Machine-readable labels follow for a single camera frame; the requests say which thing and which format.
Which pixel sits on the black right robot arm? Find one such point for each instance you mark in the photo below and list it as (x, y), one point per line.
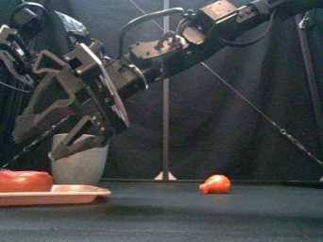
(219, 34)

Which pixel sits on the black backdrop cloth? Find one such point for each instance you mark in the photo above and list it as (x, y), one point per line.
(227, 132)

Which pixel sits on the pink plate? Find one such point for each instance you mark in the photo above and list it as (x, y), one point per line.
(63, 194)

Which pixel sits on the red-brown toy donut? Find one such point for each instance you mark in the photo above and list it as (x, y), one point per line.
(24, 181)

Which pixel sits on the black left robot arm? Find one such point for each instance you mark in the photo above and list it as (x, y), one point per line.
(29, 28)

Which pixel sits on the slanted metal frame strut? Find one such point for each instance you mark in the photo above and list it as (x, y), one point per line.
(310, 69)

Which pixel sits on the vertical metal frame post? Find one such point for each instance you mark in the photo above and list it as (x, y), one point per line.
(166, 132)

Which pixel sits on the grey speckled cup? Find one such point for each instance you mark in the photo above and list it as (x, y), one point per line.
(81, 167)

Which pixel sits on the orange-red toy fruit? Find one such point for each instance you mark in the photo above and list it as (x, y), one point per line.
(215, 184)

